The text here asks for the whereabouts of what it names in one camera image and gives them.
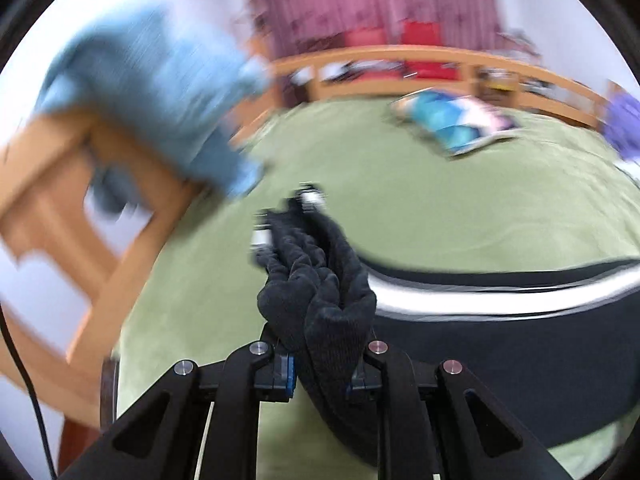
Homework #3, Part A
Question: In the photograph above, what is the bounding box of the black pants white side stripe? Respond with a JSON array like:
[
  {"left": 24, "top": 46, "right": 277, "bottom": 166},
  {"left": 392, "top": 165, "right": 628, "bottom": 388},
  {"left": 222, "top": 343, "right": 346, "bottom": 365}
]
[{"left": 253, "top": 193, "right": 639, "bottom": 462}]

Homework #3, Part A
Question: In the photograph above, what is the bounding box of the green fuzzy bed blanket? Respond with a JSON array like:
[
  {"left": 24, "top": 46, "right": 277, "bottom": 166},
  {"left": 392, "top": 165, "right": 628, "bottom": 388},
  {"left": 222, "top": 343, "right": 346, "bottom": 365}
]
[{"left": 112, "top": 94, "right": 640, "bottom": 480}]

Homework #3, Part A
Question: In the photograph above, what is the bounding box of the wooden chair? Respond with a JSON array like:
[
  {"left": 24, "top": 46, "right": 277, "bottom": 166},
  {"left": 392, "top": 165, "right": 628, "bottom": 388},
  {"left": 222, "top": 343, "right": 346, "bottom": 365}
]
[{"left": 0, "top": 109, "right": 216, "bottom": 426}]

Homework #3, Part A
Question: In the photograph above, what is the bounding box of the white black floral pillow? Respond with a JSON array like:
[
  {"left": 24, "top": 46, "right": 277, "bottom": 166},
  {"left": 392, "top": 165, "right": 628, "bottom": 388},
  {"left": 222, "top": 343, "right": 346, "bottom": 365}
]
[{"left": 614, "top": 157, "right": 640, "bottom": 186}]

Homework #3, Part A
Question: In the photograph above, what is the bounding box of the colourful patchwork pillow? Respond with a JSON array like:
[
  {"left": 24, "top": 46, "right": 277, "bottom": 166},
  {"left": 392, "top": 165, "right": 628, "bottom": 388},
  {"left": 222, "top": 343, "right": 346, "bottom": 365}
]
[{"left": 390, "top": 88, "right": 520, "bottom": 157}]

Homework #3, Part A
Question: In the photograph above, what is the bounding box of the purple fluffy plush toy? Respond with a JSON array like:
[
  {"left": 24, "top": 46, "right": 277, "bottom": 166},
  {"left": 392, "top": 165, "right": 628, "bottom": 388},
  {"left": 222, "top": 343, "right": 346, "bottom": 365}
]
[{"left": 603, "top": 81, "right": 640, "bottom": 160}]

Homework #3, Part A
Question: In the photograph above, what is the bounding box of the light blue garment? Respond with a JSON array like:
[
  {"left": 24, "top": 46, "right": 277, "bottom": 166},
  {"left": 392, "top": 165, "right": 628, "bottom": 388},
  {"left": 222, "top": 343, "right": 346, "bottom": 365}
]
[{"left": 35, "top": 6, "right": 271, "bottom": 198}]

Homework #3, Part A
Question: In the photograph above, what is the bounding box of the black cable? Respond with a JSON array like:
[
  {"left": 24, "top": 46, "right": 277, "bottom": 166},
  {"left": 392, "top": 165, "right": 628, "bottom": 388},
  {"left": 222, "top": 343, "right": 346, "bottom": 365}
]
[{"left": 0, "top": 303, "right": 59, "bottom": 480}]

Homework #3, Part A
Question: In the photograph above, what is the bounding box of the wooden bed frame rail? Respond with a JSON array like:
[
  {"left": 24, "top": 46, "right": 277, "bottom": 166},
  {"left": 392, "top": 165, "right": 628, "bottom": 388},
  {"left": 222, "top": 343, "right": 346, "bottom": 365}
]
[{"left": 230, "top": 35, "right": 608, "bottom": 141}]

